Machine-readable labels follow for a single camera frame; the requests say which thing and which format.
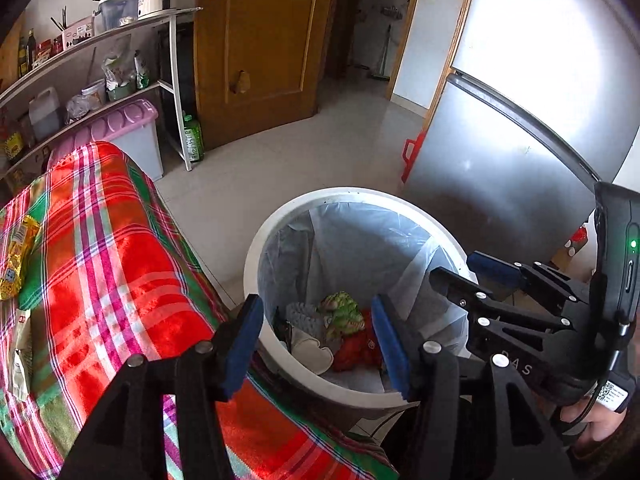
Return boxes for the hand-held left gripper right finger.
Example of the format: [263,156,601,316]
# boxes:
[371,294,576,480]

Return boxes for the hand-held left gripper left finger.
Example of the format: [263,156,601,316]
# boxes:
[55,294,265,480]

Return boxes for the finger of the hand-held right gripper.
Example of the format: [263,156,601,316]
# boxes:
[429,266,573,333]
[467,251,591,313]

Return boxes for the red snack bag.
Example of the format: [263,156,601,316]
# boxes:
[332,310,396,372]

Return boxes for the green wrapper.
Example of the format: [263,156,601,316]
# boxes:
[320,291,366,336]

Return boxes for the white paper trash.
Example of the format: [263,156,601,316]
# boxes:
[272,302,335,375]

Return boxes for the white trash bin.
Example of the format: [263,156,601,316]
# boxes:
[243,187,473,411]

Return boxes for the person's right forearm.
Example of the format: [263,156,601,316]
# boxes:
[570,410,640,480]

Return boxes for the person's right hand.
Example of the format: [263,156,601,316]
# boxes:
[560,396,636,453]

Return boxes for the red white object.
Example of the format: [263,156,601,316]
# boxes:
[565,227,591,256]

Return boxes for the pale blue bin liner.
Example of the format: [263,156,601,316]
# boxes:
[262,201,468,356]

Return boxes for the silver refrigerator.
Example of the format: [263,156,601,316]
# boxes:
[402,0,640,281]

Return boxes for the plaid blanket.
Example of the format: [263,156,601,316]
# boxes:
[0,141,401,480]

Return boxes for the green drink bottle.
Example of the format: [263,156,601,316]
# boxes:
[181,112,205,163]

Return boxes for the beige packet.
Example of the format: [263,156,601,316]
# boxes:
[11,307,33,402]

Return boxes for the pink lid storage box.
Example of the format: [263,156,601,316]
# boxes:
[47,99,165,182]

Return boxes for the yellow snack packet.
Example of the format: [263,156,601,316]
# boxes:
[0,212,42,302]

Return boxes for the wooden door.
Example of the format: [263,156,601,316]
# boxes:
[194,0,346,151]

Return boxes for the clear plastic bag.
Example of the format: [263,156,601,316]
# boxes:
[64,94,91,123]

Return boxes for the green food packet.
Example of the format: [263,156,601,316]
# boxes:
[134,50,151,90]

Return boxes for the white oil jerrycan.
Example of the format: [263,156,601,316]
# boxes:
[28,86,63,141]

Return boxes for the silver food packet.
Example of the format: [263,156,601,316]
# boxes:
[101,52,133,88]

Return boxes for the yellow label bottle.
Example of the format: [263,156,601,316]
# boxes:
[0,110,25,163]

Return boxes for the white grey shelf unit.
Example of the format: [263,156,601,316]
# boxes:
[0,7,205,191]

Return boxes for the pink utensil box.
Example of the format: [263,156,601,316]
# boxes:
[62,16,96,51]

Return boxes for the red jar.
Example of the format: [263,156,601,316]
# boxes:
[35,37,63,61]

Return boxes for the grey water filter jug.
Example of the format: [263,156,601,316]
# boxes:
[95,0,141,33]

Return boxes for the wooden door frame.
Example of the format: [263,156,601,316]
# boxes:
[387,0,481,126]

